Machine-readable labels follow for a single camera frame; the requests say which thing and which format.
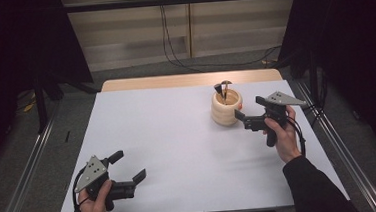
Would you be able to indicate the person's right hand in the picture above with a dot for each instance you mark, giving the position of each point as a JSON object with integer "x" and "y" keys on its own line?
{"x": 287, "y": 142}

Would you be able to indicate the small dark round object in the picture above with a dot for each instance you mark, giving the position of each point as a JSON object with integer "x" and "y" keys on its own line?
{"x": 226, "y": 82}

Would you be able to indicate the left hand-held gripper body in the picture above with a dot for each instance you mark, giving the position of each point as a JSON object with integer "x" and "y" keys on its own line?
{"x": 92, "y": 173}

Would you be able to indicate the small black floor strip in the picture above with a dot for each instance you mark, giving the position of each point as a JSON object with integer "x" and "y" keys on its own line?
{"x": 67, "y": 136}

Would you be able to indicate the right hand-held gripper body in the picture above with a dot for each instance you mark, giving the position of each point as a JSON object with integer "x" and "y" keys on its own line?
{"x": 282, "y": 98}

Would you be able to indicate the black stand post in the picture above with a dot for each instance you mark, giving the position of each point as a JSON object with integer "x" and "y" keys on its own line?
{"x": 313, "y": 77}
{"x": 41, "y": 109}

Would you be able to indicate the black horizontal frame bar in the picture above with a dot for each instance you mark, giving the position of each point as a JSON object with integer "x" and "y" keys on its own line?
{"x": 168, "y": 1}

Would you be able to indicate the yellow floor tape piece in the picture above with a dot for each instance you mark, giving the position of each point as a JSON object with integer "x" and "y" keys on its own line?
{"x": 29, "y": 107}

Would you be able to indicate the cream ribbed holder cup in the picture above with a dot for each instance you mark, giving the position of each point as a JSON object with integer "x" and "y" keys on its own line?
{"x": 223, "y": 115}

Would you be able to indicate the wooden table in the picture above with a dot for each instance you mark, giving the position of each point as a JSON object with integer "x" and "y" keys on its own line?
{"x": 174, "y": 81}

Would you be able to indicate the metal floor rail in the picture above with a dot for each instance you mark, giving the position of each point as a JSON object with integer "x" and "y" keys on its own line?
{"x": 24, "y": 184}
{"x": 350, "y": 161}

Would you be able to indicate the black curtain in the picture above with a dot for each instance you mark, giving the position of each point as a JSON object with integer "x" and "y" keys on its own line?
{"x": 354, "y": 24}
{"x": 11, "y": 48}

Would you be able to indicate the black makeup brush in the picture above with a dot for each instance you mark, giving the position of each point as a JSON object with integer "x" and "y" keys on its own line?
{"x": 218, "y": 88}

